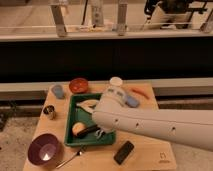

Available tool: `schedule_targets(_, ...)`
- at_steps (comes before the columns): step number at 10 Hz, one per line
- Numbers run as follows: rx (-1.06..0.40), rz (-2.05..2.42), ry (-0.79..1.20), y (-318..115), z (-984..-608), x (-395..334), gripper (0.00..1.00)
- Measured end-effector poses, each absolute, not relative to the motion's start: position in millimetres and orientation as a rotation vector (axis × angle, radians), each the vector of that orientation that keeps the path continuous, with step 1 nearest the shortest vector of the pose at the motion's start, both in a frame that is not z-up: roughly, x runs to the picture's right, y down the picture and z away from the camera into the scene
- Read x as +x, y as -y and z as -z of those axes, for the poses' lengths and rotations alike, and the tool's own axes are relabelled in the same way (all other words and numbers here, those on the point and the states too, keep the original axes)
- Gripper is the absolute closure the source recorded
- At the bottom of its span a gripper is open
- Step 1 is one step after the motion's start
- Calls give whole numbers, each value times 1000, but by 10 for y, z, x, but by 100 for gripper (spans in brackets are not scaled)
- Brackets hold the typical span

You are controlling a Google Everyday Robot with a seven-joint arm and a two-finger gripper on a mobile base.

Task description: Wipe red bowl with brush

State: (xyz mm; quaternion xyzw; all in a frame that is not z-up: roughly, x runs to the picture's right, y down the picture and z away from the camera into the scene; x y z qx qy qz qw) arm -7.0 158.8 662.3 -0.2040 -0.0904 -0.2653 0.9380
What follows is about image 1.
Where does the red bowl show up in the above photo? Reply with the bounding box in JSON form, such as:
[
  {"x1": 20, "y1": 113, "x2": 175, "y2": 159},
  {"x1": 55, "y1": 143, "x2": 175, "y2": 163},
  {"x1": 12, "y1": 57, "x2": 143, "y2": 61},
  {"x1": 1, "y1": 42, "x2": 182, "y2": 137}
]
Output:
[{"x1": 69, "y1": 78, "x2": 88, "y2": 94}]

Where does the black rectangular block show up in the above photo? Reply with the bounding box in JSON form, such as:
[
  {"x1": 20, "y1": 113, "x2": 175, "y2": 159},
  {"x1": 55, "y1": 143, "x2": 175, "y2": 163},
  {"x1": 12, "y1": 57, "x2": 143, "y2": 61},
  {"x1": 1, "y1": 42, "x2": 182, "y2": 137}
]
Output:
[{"x1": 114, "y1": 141, "x2": 134, "y2": 165}]

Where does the metal spoon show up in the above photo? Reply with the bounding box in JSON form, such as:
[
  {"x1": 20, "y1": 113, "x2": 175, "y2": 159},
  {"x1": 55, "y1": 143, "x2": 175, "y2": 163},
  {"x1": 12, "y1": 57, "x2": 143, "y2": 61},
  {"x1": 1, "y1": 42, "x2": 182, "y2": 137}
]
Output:
[{"x1": 55, "y1": 150, "x2": 83, "y2": 169}]

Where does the blue plastic cup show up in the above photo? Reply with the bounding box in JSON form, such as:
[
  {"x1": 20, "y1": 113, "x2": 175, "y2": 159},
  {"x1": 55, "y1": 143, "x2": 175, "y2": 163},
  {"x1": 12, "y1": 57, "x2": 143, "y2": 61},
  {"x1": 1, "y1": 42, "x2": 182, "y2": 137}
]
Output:
[{"x1": 51, "y1": 85, "x2": 64, "y2": 99}]

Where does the peach apple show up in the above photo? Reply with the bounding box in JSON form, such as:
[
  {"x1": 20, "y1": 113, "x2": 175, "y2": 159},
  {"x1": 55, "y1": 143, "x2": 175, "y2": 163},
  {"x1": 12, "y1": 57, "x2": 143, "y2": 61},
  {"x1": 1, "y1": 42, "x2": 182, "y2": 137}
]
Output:
[{"x1": 72, "y1": 122, "x2": 86, "y2": 136}]

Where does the purple bowl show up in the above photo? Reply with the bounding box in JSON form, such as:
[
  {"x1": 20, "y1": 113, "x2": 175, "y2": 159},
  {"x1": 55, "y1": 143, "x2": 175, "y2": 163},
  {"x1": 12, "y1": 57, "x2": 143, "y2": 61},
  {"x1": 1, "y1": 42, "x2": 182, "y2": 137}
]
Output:
[{"x1": 27, "y1": 133, "x2": 60, "y2": 166}]

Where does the green plastic tray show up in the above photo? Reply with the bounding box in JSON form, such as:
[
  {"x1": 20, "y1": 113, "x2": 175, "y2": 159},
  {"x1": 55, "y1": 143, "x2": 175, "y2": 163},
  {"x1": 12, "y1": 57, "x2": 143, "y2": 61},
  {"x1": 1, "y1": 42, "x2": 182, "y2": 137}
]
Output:
[{"x1": 63, "y1": 92, "x2": 117, "y2": 148}]

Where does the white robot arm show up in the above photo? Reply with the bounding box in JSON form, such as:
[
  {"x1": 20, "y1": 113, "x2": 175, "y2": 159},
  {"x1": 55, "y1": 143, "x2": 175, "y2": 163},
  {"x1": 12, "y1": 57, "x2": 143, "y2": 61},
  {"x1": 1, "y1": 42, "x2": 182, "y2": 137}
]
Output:
[{"x1": 92, "y1": 86, "x2": 213, "y2": 151}]

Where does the peeled banana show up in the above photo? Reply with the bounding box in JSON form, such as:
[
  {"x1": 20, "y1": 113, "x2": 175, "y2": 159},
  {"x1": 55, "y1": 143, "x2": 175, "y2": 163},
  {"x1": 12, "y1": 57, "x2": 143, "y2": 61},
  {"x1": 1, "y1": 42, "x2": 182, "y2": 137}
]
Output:
[{"x1": 76, "y1": 99, "x2": 98, "y2": 114}]

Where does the blue sponge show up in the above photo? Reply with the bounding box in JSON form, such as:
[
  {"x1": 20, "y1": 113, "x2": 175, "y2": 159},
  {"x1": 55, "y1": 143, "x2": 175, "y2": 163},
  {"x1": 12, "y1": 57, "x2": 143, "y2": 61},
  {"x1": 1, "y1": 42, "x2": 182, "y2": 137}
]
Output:
[{"x1": 126, "y1": 95, "x2": 139, "y2": 108}]

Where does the small metal cup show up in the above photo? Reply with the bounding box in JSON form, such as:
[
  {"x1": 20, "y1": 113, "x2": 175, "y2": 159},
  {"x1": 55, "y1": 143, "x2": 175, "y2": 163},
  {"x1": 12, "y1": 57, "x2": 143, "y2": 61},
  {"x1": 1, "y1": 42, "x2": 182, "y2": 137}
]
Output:
[{"x1": 43, "y1": 105, "x2": 56, "y2": 120}]

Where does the black brush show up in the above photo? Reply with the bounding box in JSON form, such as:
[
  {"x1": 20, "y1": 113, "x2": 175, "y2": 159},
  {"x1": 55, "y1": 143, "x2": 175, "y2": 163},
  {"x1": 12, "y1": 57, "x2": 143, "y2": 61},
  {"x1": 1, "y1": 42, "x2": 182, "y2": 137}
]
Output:
[{"x1": 77, "y1": 125, "x2": 99, "y2": 138}]

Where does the orange carrot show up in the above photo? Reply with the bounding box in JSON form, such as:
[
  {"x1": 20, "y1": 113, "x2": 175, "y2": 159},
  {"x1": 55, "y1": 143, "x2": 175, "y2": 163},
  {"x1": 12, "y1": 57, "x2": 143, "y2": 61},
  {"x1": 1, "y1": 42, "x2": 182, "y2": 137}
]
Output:
[{"x1": 131, "y1": 88, "x2": 150, "y2": 100}]

